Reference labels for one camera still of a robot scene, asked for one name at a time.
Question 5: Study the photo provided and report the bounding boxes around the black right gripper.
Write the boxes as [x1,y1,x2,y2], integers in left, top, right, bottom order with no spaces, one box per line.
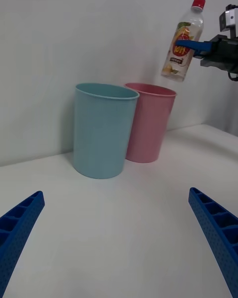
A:
[176,35,238,74]

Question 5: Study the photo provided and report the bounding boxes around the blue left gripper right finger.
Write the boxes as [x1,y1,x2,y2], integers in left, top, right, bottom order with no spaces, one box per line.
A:
[188,187,238,298]

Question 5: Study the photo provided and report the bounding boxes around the pale blue plastic bin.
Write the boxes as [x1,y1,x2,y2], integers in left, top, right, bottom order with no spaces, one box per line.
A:
[73,82,140,180]

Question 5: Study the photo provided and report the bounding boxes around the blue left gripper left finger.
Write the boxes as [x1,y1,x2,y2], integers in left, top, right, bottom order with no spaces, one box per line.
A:
[0,190,46,298]

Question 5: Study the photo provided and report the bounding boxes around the pink plastic bin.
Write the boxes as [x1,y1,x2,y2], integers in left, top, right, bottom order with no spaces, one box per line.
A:
[123,82,178,164]

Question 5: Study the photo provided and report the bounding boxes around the clear bottle with red cap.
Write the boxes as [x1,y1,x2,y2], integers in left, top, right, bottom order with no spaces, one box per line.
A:
[160,0,207,83]

